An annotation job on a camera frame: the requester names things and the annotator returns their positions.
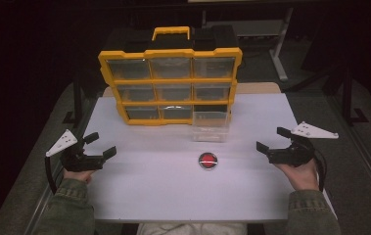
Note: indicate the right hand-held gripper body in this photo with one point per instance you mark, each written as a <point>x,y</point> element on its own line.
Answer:
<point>292,153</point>

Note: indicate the person's right hand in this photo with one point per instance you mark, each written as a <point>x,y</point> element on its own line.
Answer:
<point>300,178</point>

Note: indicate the white desk frame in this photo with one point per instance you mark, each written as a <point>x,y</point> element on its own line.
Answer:
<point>279,49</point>

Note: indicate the beige wooden board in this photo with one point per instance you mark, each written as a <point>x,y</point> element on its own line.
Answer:
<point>258,88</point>

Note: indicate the clear plastic drawer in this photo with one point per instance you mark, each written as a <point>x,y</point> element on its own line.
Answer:
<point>210,129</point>

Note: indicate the red round disc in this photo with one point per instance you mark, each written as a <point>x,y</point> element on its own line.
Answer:
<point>208,160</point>

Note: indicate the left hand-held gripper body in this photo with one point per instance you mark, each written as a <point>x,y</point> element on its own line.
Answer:
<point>78,161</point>

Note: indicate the yellow and black drawer organizer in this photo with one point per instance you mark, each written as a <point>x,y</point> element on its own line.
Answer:
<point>170,81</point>

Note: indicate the person's left hand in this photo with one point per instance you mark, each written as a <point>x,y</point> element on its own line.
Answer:
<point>79,175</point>

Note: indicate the black metal stand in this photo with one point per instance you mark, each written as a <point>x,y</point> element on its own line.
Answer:
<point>77,104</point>
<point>347,94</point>

